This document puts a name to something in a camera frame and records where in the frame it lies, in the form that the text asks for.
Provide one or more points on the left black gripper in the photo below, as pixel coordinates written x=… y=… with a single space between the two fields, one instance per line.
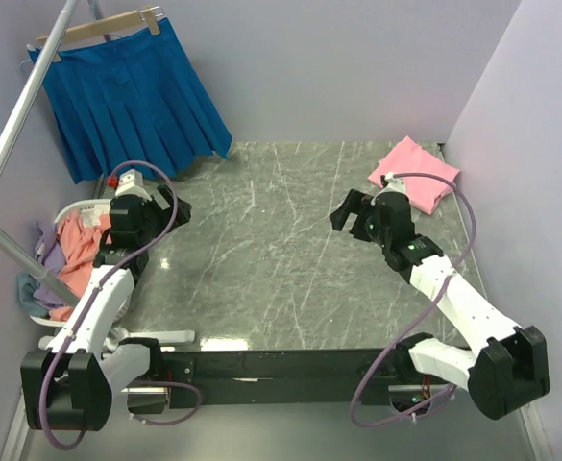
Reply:
x=164 y=214

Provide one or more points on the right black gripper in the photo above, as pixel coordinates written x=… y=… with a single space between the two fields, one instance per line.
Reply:
x=355 y=203

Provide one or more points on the salmon orange t shirt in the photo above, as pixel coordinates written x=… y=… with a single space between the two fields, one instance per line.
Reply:
x=80 y=244

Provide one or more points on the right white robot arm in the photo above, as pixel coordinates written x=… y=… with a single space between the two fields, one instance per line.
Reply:
x=504 y=366

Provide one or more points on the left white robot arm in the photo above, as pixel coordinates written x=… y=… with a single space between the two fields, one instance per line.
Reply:
x=70 y=385

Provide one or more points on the white laundry basket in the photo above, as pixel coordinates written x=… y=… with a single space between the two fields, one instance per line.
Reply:
x=62 y=314

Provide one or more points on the white garment in basket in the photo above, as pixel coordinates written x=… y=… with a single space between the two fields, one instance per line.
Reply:
x=93 y=215

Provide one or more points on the blue pleated skirt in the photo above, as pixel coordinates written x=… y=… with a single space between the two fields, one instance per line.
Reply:
x=135 y=98

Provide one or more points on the lavender shirt in basket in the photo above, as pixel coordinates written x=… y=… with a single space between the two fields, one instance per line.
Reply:
x=49 y=254

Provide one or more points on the black base beam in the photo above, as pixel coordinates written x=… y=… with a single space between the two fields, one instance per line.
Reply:
x=253 y=377

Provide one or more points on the blue grey cloth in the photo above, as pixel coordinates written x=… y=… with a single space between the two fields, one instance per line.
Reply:
x=26 y=288

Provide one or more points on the wooden clip hanger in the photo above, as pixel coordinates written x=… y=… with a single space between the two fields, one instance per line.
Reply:
x=148 y=17

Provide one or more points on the white clothes rack pole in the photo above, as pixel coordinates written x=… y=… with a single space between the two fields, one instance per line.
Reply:
x=9 y=136

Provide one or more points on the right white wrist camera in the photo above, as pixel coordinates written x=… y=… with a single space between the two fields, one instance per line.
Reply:
x=392 y=184

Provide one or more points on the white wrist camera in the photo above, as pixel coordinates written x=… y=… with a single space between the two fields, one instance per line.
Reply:
x=128 y=183
x=392 y=184

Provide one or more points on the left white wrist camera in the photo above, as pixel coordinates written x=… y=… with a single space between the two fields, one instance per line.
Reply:
x=128 y=183

